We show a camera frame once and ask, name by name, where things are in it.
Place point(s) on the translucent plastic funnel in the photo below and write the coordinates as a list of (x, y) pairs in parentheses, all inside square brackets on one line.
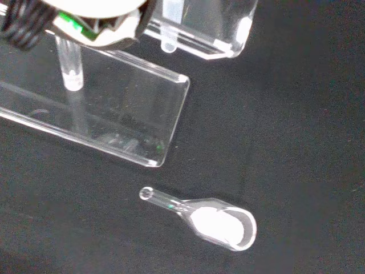
[(168, 42)]

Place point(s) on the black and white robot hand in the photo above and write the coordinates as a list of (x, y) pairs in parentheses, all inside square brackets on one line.
[(94, 17)]

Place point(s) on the black bench cloth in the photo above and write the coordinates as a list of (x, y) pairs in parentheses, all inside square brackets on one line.
[(285, 128)]

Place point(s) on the clear acrylic funnel stand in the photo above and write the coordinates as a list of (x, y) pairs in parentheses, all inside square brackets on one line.
[(119, 114)]

